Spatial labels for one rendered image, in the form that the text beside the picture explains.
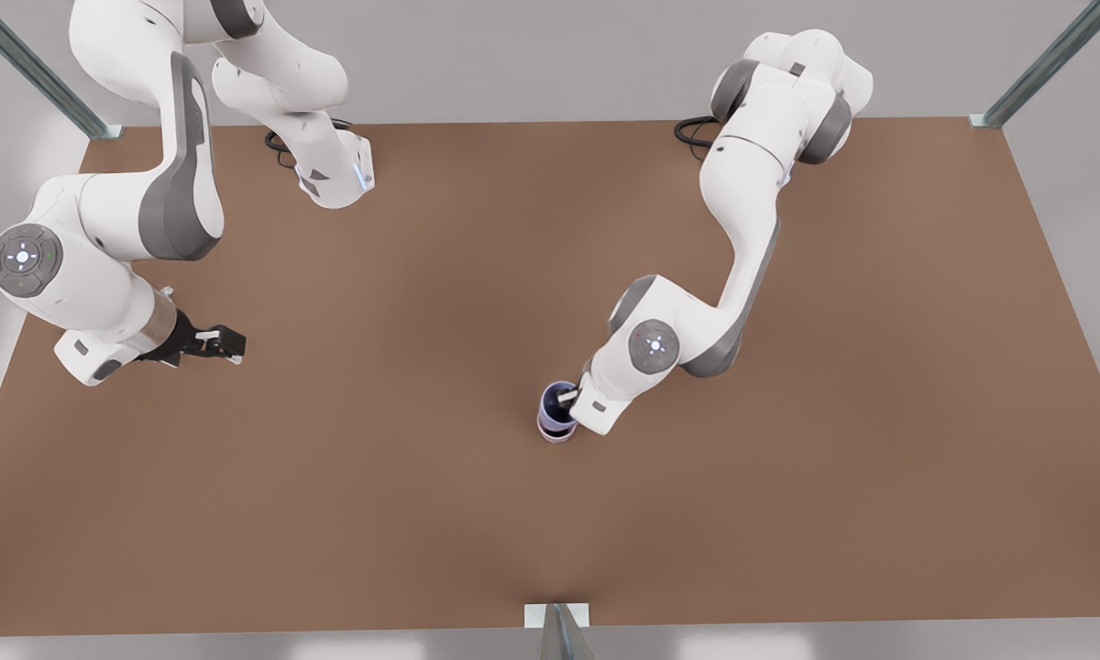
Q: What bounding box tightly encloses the purple cup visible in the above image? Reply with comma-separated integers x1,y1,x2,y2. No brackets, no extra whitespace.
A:
538,380,581,433

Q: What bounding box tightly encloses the black cable loop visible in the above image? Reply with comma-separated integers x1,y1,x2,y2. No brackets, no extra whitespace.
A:
674,115,722,162
265,118,355,171

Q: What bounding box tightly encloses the silver frame post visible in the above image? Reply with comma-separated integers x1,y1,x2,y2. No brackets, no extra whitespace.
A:
523,602,596,660
0,0,123,140
968,0,1100,129

